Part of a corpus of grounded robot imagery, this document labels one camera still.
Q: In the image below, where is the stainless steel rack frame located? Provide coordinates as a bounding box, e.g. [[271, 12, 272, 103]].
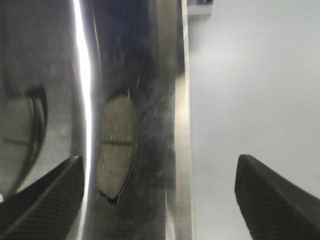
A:
[[187, 0, 215, 16]]

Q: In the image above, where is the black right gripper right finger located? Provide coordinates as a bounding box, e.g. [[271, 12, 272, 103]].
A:
[[234, 154, 320, 240]]

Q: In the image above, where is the grey brake pad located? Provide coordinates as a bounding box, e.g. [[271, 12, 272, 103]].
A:
[[96, 94, 138, 200], [0, 85, 48, 198]]

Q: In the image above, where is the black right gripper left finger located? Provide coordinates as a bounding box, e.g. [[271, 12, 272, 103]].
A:
[[0, 156, 84, 240]]

